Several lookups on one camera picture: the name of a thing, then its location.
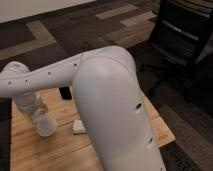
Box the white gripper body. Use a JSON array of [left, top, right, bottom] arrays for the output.
[[14, 92, 43, 114]]

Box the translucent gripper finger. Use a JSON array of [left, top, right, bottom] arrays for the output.
[[23, 113, 34, 123], [39, 103, 49, 113]]

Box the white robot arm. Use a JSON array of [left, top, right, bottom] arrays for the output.
[[0, 46, 166, 171]]

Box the black box object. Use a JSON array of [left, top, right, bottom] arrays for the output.
[[59, 87, 72, 100]]

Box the black office chair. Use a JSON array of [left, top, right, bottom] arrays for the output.
[[140, 0, 213, 100]]

